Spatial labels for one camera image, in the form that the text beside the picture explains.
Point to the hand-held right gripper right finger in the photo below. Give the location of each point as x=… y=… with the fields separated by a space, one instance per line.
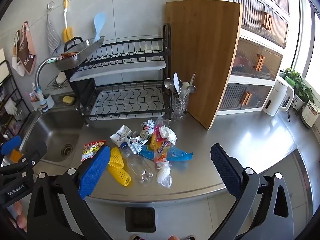
x=225 y=170

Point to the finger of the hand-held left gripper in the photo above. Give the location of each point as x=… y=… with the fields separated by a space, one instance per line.
x=10 y=145
x=35 y=155

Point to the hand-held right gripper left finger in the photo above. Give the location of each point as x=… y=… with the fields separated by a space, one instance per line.
x=95 y=172

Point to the white snack packet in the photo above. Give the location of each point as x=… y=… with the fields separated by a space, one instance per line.
x=142 y=137

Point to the black bin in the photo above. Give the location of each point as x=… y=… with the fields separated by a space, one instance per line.
x=140 y=218

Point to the white tissue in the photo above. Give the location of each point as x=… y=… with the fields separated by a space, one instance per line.
x=168 y=133

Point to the person's left hand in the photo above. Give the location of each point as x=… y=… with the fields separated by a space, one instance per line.
x=20 y=215

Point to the yellow bag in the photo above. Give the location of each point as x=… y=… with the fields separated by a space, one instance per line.
x=16 y=156

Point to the red yellow candy wrapper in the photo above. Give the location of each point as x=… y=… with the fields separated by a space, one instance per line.
x=91 y=151

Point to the yellow foam net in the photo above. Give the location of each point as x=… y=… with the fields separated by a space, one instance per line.
x=121 y=176
x=115 y=158

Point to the steel sink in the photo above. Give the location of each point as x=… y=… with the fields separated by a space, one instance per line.
x=50 y=130

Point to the white gloves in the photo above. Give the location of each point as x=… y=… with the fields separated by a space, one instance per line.
x=11 y=106

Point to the clear plastic bottle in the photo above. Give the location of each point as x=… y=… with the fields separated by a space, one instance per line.
x=138 y=167

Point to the small white pouch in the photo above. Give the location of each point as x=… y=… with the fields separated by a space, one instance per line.
x=121 y=135

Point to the blue wrapper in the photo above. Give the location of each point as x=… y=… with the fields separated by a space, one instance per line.
x=180 y=155

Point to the black metal shelf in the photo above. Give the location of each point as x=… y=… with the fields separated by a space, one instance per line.
x=18 y=93

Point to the white toothbrush holder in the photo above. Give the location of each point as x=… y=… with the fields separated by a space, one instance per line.
x=50 y=100

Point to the crumpled clear plastic bag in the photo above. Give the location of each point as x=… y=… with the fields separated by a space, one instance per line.
x=163 y=175

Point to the yellow sponge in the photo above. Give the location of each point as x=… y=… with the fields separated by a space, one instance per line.
x=68 y=100

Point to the colourful wrapper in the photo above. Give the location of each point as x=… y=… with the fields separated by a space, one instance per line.
x=160 y=147

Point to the white drip tray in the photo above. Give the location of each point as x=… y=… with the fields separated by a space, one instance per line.
x=130 y=110
x=120 y=72

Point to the glass cutlery holder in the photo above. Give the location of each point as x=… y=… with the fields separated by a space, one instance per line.
x=179 y=107

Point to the person's slipper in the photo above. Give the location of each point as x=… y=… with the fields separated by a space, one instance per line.
x=175 y=238
x=138 y=237

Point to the white soap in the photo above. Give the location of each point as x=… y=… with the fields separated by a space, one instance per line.
x=60 y=78

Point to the metal faucet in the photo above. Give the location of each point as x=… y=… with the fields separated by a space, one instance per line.
x=41 y=67

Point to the pink brown hanging towel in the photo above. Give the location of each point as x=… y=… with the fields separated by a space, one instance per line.
x=27 y=60

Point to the metal spoon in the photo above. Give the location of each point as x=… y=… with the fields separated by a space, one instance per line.
x=192 y=88
x=168 y=83

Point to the white electric kettle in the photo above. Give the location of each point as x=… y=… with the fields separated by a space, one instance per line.
x=275 y=97

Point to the white spoon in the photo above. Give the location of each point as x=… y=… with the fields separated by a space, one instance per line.
x=185 y=85

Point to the thin straw brush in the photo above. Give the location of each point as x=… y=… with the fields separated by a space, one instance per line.
x=193 y=78

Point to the white rice cooker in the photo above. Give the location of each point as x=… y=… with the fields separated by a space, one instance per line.
x=308 y=115

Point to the metal colander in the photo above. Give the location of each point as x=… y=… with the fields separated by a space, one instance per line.
x=72 y=61

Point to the white knife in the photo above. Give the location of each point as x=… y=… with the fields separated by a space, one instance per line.
x=176 y=80

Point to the green potted plant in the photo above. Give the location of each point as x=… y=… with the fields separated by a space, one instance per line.
x=298 y=85

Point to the grey striped cloth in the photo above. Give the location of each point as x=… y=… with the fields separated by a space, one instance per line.
x=53 y=40

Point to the wooden cutting board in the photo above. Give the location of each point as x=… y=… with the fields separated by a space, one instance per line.
x=200 y=55

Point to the cream storage cabinet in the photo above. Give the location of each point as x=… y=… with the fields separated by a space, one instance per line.
x=252 y=55

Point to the yellow bottle brush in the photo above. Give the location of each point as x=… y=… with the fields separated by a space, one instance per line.
x=67 y=33

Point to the blue rice paddle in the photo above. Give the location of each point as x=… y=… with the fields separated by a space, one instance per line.
x=99 y=21

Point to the window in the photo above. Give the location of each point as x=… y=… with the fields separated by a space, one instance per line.
x=307 y=42

